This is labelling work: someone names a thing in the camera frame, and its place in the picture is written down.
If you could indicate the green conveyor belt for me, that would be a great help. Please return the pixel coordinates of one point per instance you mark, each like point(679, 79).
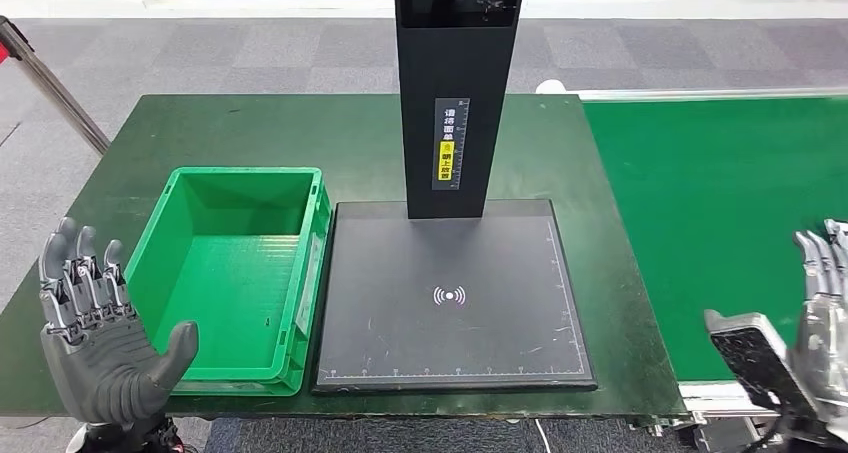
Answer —
point(696, 205)

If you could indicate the green plastic crate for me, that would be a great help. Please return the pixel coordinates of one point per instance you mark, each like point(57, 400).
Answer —
point(225, 304)

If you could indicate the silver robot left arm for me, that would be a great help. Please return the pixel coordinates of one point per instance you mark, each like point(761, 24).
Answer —
point(132, 440)

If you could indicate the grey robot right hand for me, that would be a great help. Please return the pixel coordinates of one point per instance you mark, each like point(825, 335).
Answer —
point(828, 344)

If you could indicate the black inbound scanning machine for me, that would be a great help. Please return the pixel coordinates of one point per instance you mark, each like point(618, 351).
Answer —
point(450, 331)

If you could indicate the white conveyor roller end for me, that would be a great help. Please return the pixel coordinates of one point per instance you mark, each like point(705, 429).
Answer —
point(551, 87)

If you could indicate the metal barrier pole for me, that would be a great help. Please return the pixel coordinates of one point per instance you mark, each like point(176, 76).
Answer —
point(60, 95)

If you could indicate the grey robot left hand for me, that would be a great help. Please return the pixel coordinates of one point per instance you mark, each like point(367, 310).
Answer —
point(99, 364)

